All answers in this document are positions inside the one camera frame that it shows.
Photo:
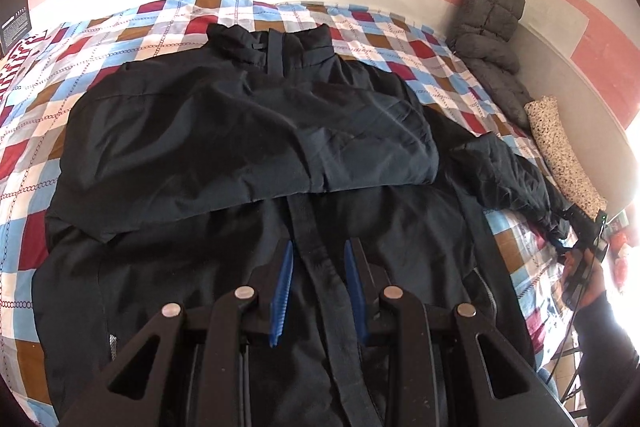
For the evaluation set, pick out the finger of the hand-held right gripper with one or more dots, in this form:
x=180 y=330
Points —
x=565 y=246

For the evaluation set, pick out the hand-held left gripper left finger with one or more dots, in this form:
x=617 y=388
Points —
x=282 y=292

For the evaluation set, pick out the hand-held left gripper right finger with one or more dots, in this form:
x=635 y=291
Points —
x=352 y=292

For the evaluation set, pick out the black jacket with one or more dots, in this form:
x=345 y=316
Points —
x=225 y=147

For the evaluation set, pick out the person's right forearm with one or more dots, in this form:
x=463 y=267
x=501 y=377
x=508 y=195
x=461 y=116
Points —
x=605 y=347

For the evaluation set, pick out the person's right hand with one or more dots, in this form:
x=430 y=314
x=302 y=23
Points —
x=597 y=289

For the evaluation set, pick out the beige speckled pillow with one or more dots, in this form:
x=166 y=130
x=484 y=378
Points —
x=560 y=147

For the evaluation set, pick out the grey quilted cushion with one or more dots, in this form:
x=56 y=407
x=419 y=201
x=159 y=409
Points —
x=492 y=17

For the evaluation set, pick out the checkered bed sheet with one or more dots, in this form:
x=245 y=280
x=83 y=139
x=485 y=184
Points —
x=50 y=117

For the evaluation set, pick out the red white striped cloth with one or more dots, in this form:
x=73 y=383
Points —
x=20 y=52

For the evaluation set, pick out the black cardboard box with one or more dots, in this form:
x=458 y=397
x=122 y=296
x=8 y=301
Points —
x=15 y=17

